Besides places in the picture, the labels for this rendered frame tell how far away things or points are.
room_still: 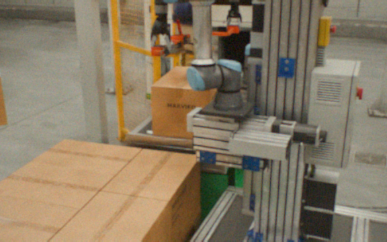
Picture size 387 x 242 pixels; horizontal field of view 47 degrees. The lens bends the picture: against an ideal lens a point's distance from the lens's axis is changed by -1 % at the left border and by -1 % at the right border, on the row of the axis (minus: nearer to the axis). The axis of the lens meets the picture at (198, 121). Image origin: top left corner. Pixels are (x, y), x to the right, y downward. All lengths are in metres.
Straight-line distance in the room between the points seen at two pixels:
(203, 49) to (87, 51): 1.96
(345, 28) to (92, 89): 8.24
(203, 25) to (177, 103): 0.98
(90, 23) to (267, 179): 2.08
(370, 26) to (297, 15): 9.12
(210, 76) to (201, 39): 0.17
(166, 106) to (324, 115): 1.14
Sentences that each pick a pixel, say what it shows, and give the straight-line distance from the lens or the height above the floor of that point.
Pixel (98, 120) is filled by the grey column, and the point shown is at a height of 0.40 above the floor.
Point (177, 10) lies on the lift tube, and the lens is 2.99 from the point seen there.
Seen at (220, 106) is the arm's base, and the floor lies 1.06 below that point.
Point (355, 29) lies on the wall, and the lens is 11.27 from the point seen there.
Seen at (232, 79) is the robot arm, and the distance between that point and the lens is 2.11.
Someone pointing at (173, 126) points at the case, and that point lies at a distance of 2.96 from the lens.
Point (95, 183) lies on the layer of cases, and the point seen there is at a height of 0.54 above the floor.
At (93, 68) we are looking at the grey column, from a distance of 3.88.
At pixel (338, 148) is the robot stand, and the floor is 0.87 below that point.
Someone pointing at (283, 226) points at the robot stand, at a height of 0.34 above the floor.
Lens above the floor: 1.72
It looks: 20 degrees down
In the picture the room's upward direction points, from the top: straight up
